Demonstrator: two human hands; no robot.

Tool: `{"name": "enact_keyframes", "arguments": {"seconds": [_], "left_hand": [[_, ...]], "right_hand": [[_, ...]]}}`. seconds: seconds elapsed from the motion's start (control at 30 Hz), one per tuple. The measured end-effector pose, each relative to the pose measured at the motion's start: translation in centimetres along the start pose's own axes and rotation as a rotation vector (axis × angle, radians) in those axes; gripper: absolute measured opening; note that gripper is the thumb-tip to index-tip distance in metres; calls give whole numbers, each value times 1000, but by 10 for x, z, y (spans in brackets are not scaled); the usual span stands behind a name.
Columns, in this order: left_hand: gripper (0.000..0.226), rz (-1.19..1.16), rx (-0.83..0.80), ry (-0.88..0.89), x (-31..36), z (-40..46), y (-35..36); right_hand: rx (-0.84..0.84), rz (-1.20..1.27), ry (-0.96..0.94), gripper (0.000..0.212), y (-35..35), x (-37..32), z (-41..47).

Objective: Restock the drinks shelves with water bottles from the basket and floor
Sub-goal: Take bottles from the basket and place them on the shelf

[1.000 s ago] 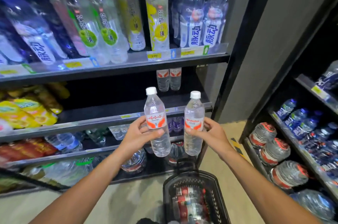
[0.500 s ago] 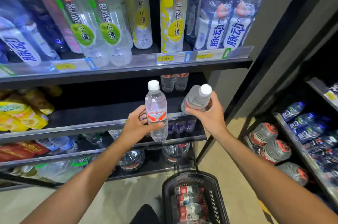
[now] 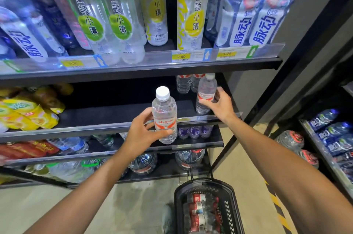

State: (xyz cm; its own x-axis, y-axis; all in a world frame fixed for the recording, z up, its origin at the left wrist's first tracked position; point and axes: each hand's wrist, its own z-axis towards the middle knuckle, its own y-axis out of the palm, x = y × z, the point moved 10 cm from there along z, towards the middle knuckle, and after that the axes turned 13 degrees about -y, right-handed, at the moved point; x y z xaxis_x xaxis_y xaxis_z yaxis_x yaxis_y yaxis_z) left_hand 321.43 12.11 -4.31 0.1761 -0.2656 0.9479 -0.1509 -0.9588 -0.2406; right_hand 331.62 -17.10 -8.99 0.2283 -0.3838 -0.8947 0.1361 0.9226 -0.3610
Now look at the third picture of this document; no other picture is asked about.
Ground person's left hand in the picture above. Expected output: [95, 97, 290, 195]
[124, 107, 173, 158]

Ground person's right hand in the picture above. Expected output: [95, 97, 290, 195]
[198, 86, 236, 124]

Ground black shopping basket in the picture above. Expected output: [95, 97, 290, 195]
[174, 169, 246, 234]

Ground person's right forearm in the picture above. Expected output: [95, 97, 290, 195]
[226, 112, 353, 234]

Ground person's left forearm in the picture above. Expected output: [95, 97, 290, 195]
[25, 142, 141, 234]

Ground row of small clear water bottles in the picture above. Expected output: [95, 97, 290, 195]
[47, 134, 127, 156]

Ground large red cap water bottle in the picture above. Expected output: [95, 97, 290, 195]
[299, 149, 320, 170]
[275, 130, 305, 152]

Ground yellow label clear drink bottle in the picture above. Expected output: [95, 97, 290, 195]
[132, 0, 169, 47]
[176, 0, 213, 51]

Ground rows of blue label water bottles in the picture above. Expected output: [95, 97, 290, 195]
[307, 108, 353, 185]

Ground green label clear drink bottle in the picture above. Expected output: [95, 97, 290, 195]
[52, 0, 122, 66]
[91, 0, 146, 65]

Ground pink label drink bottle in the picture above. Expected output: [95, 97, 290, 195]
[35, 0, 93, 51]

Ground yellow white price tag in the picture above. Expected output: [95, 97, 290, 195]
[171, 48, 213, 63]
[58, 54, 108, 70]
[216, 45, 259, 61]

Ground cluster of white blue label drinks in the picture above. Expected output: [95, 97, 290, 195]
[204, 0, 305, 48]

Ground row of yellow cap tea bottles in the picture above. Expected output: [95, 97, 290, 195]
[0, 83, 74, 132]

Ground row of red wrapped drink bottles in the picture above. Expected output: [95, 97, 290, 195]
[0, 140, 60, 165]

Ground row of dark blue drink bottles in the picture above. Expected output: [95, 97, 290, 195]
[0, 0, 81, 62]

